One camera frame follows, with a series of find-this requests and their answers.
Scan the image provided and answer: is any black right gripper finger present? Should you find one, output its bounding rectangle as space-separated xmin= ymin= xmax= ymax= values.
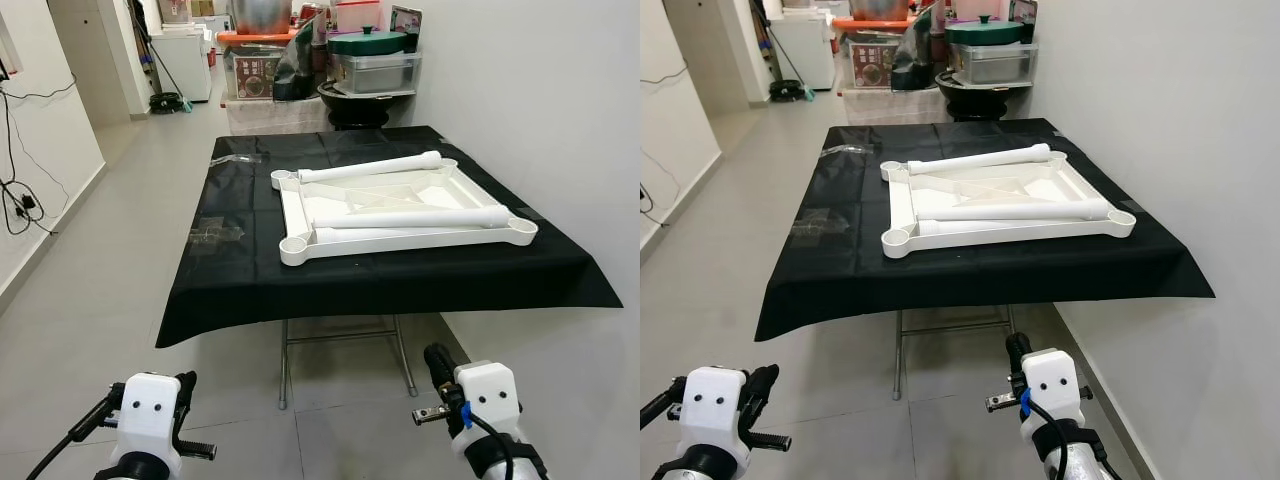
xmin=424 ymin=344 xmax=461 ymax=406
xmin=1005 ymin=332 xmax=1033 ymax=396

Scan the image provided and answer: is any black table cloth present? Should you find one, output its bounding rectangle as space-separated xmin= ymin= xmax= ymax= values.
xmin=155 ymin=125 xmax=623 ymax=349
xmin=755 ymin=118 xmax=1216 ymax=343

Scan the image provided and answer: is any square clear tape patch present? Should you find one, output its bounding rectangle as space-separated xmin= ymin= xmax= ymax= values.
xmin=800 ymin=210 xmax=851 ymax=241
xmin=190 ymin=220 xmax=246 ymax=251

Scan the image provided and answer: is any white plastic table top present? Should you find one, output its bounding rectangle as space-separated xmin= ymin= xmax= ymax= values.
xmin=880 ymin=150 xmax=1138 ymax=260
xmin=270 ymin=158 xmax=539 ymax=267

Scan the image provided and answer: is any black round wok stand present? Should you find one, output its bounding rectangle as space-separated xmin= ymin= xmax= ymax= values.
xmin=935 ymin=72 xmax=1031 ymax=123
xmin=318 ymin=80 xmax=416 ymax=129

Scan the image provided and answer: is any bench with white lace cloth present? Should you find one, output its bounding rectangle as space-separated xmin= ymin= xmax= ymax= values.
xmin=225 ymin=95 xmax=331 ymax=136
xmin=840 ymin=88 xmax=946 ymax=126

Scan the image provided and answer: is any clear plastic container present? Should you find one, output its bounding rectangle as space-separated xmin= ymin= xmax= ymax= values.
xmin=330 ymin=52 xmax=422 ymax=96
xmin=948 ymin=42 xmax=1038 ymax=86

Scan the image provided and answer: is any black plastic bag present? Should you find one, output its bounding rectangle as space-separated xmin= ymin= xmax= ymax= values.
xmin=890 ymin=25 xmax=936 ymax=93
xmin=272 ymin=35 xmax=321 ymax=101

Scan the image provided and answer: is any white cabinet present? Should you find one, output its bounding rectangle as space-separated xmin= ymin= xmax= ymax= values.
xmin=150 ymin=28 xmax=213 ymax=103
xmin=770 ymin=15 xmax=836 ymax=93

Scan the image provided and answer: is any green pot with lid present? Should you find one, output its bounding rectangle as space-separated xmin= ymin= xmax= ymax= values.
xmin=943 ymin=15 xmax=1026 ymax=46
xmin=327 ymin=27 xmax=411 ymax=56

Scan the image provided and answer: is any dark framed picture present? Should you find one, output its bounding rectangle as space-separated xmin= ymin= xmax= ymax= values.
xmin=1008 ymin=0 xmax=1039 ymax=43
xmin=388 ymin=5 xmax=424 ymax=53

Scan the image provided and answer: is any steel pot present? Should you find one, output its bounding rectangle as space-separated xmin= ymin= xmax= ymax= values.
xmin=848 ymin=0 xmax=911 ymax=21
xmin=230 ymin=0 xmax=294 ymax=34

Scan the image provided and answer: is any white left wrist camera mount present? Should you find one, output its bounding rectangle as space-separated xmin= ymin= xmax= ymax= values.
xmin=108 ymin=372 xmax=187 ymax=473
xmin=678 ymin=366 xmax=751 ymax=463

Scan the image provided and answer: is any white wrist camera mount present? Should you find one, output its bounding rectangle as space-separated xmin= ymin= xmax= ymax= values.
xmin=1020 ymin=348 xmax=1086 ymax=431
xmin=678 ymin=366 xmax=751 ymax=463
xmin=453 ymin=362 xmax=523 ymax=443
xmin=108 ymin=372 xmax=187 ymax=473

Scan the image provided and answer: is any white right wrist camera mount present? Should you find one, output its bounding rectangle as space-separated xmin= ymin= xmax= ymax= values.
xmin=453 ymin=362 xmax=523 ymax=443
xmin=1020 ymin=348 xmax=1086 ymax=431

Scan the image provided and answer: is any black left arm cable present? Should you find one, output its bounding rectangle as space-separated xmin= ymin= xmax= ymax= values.
xmin=640 ymin=378 xmax=691 ymax=431
xmin=25 ymin=388 xmax=126 ymax=480

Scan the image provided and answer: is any metal folding table frame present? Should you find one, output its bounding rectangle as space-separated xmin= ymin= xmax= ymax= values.
xmin=278 ymin=315 xmax=419 ymax=411
xmin=893 ymin=305 xmax=1016 ymax=401

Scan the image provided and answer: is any black wall cable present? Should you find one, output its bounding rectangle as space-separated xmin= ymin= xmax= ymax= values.
xmin=0 ymin=75 xmax=76 ymax=236
xmin=640 ymin=65 xmax=681 ymax=226

